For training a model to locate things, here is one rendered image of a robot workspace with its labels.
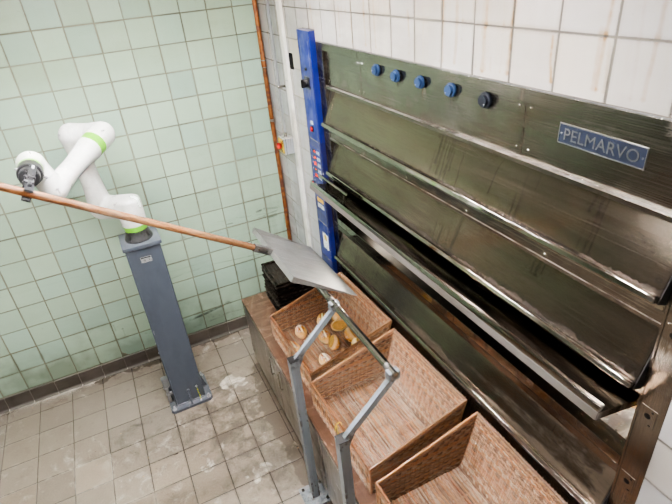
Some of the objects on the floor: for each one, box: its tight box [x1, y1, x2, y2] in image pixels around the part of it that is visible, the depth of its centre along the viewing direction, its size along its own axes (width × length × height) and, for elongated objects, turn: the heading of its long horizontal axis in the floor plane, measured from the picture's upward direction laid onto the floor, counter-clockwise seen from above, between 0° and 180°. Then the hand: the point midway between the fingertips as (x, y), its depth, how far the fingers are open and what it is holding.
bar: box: [278, 235, 400, 504], centre depth 247 cm, size 31×127×118 cm, turn 34°
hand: (27, 192), depth 181 cm, fingers closed on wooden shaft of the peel, 3 cm apart
